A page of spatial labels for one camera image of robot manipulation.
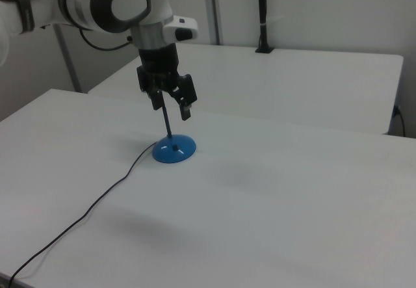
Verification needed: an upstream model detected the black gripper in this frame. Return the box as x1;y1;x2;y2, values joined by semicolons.
136;44;198;122

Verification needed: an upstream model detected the white table with grey edge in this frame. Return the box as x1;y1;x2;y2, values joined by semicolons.
87;42;405;136

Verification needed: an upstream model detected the black pole with clamp base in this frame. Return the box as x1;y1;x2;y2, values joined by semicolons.
254;0;276;55

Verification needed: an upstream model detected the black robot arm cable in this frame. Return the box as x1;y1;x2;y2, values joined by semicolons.
79;27;137;51

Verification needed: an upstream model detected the grey wall profile strip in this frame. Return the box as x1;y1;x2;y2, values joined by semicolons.
200;0;223;46

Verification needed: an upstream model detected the grey metal frame post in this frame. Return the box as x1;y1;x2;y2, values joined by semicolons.
54;23;83;93

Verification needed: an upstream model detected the black lamp power cable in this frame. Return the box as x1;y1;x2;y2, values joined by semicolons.
6;142;158;288

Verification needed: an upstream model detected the black velcro strap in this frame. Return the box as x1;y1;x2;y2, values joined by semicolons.
15;0;37;36

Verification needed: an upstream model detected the dark cable at table side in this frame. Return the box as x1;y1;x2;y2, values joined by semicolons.
393;105;406;137

